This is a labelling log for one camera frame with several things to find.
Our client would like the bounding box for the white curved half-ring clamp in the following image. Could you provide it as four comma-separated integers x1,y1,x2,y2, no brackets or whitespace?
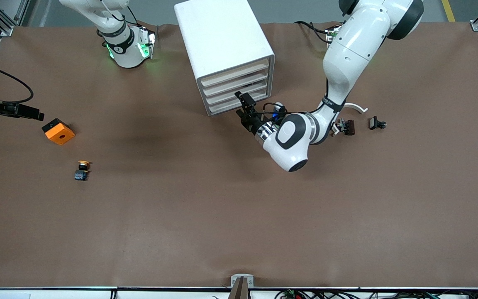
331,103,368,137

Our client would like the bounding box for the brown table cover sheet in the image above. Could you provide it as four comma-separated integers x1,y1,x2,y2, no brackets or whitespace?
0,22,478,289

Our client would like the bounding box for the grey aluminium frame post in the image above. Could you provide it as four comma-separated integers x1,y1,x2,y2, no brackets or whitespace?
13,0,30,25

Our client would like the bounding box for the black base cable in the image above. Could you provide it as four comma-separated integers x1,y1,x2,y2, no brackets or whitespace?
294,20,327,42

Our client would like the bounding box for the grey metal mounting bracket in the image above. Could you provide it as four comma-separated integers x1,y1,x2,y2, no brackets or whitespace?
231,274,254,288

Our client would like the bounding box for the white table edge rail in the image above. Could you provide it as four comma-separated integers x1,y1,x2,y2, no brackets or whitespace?
0,286,478,299

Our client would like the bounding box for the orange box with hole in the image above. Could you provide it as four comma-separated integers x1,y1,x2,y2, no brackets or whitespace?
41,118,76,146

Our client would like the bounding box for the yellow push button blue body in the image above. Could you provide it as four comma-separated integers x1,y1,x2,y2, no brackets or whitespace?
73,160,92,181

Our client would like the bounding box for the small brown clip part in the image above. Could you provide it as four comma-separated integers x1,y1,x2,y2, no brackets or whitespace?
337,119,356,136

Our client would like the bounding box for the tangled cable bundle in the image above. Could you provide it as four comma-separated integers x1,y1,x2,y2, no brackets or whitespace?
274,289,478,299

